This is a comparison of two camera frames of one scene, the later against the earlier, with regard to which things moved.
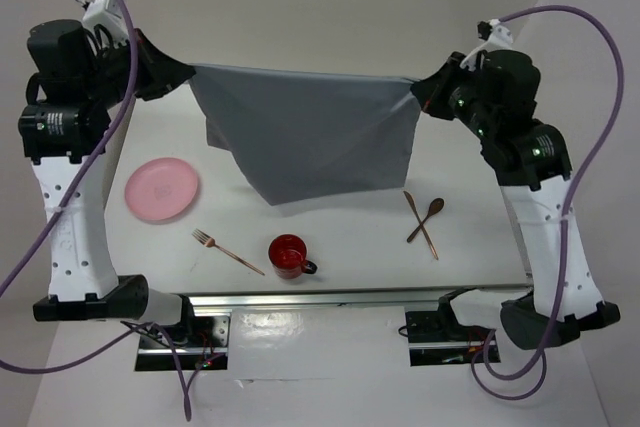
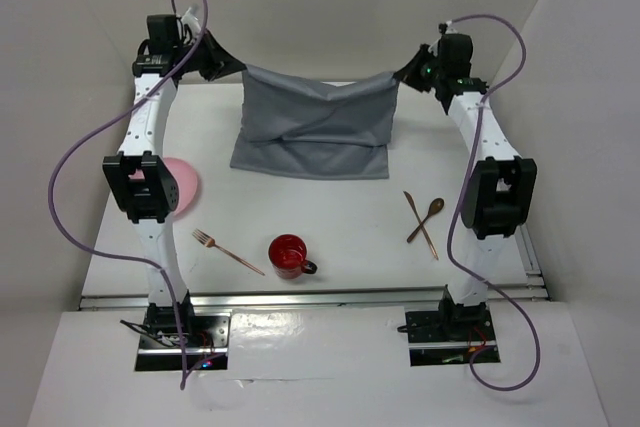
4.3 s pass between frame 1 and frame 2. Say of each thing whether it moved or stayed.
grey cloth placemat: moved
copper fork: stayed
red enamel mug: stayed
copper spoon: stayed
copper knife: stayed
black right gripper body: moved
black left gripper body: moved
